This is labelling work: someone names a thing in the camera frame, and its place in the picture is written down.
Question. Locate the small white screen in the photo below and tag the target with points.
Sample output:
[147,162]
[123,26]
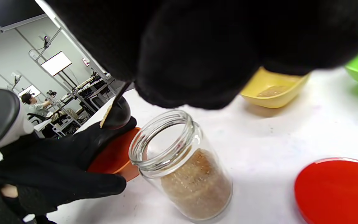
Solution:
[29,90]

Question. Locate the red and white wall sign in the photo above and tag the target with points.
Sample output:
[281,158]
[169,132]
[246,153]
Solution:
[86,61]

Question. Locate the clear glass jar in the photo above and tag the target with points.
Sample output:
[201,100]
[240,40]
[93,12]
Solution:
[179,161]

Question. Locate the person's left hand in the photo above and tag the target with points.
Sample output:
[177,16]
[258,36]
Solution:
[45,168]

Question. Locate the person's right hand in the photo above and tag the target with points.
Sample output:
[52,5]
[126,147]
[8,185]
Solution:
[197,46]

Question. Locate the black office chair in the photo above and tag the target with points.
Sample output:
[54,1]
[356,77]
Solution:
[37,123]

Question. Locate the yellow bowl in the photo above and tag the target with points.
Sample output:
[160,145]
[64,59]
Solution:
[273,93]

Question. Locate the orange bowl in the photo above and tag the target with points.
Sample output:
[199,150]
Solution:
[115,155]

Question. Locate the black spoon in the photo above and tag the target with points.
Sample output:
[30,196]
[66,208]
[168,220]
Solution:
[118,113]

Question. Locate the brown granules in jar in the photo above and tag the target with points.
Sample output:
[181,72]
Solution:
[197,183]

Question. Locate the large white screen on stand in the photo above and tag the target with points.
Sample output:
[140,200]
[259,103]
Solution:
[56,63]

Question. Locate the brown granules in yellow bowl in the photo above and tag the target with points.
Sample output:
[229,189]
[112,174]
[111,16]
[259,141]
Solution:
[272,91]

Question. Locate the metal equipment rack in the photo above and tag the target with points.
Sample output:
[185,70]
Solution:
[93,91]

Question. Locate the red round lid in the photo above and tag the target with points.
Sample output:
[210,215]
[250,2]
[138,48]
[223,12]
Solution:
[337,189]

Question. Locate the camera on metal pole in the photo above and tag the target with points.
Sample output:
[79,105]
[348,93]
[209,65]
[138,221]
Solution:
[46,41]

